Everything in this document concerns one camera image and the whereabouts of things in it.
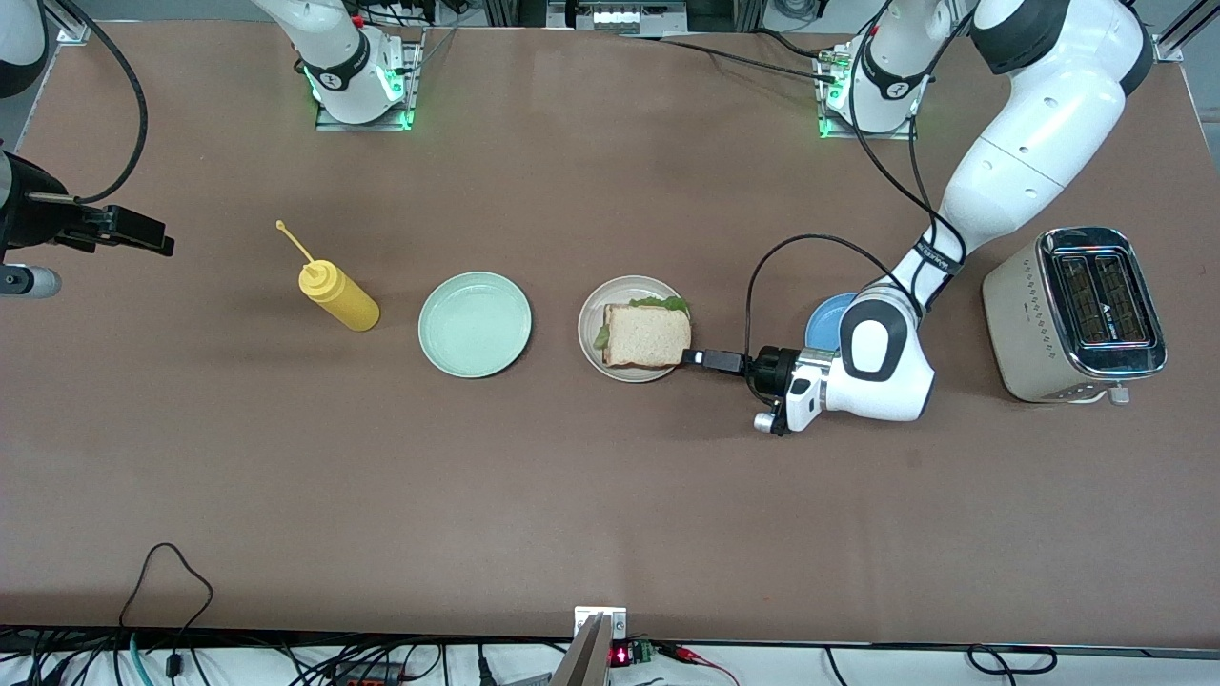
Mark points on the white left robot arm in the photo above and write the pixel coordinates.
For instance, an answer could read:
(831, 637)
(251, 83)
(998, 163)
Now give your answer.
(1029, 143)

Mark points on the black box with lit panel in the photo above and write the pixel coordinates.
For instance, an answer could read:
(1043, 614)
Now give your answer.
(620, 17)

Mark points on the aluminium table corner bracket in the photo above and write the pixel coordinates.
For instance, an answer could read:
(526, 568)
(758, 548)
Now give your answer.
(1168, 50)
(74, 30)

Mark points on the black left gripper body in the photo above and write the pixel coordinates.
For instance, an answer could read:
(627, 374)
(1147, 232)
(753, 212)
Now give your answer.
(770, 369)

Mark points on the yellow squeeze mustard bottle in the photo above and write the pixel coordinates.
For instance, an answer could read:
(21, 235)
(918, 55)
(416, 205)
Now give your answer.
(343, 300)

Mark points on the green lettuce leaf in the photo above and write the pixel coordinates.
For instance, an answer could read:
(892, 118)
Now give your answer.
(667, 303)

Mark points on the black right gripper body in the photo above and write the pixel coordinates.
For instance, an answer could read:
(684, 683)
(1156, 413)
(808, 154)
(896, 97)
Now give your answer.
(29, 211)

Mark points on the white metal mounting bracket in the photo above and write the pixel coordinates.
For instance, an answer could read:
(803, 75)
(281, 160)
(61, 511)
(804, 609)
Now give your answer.
(618, 624)

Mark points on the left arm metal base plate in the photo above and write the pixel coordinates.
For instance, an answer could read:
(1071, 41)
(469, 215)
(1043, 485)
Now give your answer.
(907, 134)

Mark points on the grey camera mount bar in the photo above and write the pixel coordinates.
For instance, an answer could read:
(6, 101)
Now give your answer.
(583, 662)

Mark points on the brown bread slice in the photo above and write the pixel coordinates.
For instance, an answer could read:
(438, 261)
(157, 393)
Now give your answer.
(648, 335)

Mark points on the beige chrome toaster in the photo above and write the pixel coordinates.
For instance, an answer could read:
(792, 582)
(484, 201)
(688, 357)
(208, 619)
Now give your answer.
(1025, 324)

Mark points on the beige plate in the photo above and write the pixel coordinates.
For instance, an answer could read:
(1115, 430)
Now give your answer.
(639, 374)

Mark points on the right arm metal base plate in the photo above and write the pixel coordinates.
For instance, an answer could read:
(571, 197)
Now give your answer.
(412, 76)

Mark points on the blue plate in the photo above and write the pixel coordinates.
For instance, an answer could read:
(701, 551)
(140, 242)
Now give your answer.
(824, 324)

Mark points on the light green plate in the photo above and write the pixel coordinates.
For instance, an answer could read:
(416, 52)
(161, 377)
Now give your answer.
(475, 324)

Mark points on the circuit board with red display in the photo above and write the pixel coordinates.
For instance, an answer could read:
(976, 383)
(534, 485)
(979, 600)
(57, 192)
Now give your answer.
(621, 655)

